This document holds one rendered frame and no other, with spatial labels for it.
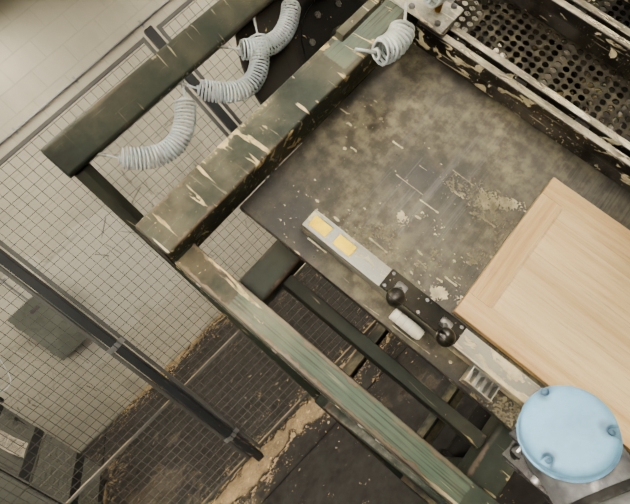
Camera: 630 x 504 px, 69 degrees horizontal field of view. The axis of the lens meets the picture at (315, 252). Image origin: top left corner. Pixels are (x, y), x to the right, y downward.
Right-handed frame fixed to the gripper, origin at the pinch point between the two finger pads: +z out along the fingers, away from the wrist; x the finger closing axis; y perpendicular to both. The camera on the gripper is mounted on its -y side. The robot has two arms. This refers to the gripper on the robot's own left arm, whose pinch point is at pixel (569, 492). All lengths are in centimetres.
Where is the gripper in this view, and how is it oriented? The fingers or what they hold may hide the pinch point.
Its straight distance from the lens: 79.3
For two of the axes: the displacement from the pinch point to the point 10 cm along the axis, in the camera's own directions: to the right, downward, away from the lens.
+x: -7.1, 6.9, -1.1
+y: -5.9, -5.1, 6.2
